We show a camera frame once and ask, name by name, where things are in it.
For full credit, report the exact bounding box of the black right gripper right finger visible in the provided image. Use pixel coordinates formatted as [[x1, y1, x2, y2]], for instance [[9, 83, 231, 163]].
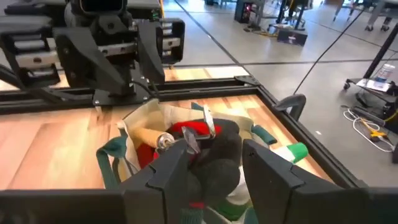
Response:
[[242, 139, 355, 224]]

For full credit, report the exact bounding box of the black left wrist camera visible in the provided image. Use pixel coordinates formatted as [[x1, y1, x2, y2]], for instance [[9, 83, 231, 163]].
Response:
[[63, 0, 129, 19]]

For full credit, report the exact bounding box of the white cable bundle yellow plug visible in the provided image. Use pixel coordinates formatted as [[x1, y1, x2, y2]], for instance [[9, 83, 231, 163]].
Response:
[[343, 107, 396, 154]]

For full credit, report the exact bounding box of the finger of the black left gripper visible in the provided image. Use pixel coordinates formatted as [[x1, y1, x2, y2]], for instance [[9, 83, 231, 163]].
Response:
[[52, 26, 135, 96], [136, 18, 166, 85]]

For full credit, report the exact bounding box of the clear plastic water bottle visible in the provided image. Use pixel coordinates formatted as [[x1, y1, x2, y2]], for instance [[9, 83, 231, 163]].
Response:
[[374, 63, 396, 90]]

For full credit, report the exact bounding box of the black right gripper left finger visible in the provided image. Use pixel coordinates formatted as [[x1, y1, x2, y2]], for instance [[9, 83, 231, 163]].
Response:
[[119, 138, 190, 224]]

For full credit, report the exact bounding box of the red gardening glove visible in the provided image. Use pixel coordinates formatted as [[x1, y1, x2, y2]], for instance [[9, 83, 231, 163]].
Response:
[[174, 118, 246, 218], [136, 120, 222, 170]]

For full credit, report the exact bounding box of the small black floor box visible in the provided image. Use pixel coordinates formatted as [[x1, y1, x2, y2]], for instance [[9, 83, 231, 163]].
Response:
[[277, 27, 309, 47]]

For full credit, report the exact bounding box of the cream green canvas gardening bag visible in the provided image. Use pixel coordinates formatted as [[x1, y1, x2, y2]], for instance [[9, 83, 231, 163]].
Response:
[[96, 99, 308, 224]]

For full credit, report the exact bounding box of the wooden-handled steel hand rake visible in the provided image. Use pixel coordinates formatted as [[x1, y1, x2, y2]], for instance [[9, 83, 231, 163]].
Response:
[[130, 126, 202, 156]]

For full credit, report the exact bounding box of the black curved bracket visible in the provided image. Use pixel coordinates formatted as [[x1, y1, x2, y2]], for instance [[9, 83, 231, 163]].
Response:
[[272, 93, 308, 123]]

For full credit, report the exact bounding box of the black computer tower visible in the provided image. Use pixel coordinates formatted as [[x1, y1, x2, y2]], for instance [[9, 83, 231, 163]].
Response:
[[234, 0, 266, 25]]

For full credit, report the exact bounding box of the long black hanging cable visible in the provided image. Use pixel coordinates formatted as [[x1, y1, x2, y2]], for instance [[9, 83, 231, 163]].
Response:
[[293, 8, 367, 95]]

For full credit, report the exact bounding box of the black pole cart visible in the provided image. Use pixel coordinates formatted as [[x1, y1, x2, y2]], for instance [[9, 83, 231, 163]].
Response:
[[343, 21, 398, 131]]

